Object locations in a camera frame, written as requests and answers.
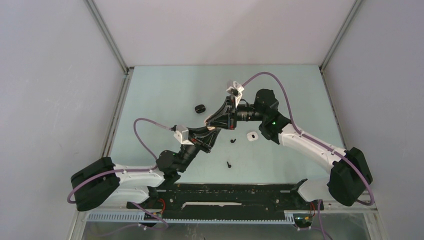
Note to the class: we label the white cable duct strip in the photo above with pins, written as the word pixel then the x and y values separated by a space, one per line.
pixel 141 217

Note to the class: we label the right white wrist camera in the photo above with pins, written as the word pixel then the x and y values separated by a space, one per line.
pixel 235 89

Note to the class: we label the black earbud charging case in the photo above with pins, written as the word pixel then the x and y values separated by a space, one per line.
pixel 201 108

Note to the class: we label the left aluminium frame post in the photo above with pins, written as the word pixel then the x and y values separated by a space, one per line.
pixel 107 35

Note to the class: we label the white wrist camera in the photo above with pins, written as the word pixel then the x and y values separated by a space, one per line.
pixel 235 89
pixel 181 134

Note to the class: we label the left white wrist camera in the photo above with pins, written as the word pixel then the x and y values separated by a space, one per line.
pixel 181 134

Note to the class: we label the white earbud charging case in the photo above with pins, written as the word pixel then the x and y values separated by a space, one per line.
pixel 252 136

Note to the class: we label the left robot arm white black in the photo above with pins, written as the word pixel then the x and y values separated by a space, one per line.
pixel 106 183

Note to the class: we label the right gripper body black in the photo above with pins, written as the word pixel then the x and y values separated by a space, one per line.
pixel 231 118

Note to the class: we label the aluminium frame post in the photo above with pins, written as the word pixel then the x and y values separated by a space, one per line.
pixel 107 35
pixel 355 8

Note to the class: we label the right aluminium frame post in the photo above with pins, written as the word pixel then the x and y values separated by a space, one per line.
pixel 355 8

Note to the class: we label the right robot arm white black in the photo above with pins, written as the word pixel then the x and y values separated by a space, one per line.
pixel 348 172

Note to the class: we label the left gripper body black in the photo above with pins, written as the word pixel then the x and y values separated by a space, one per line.
pixel 200 143

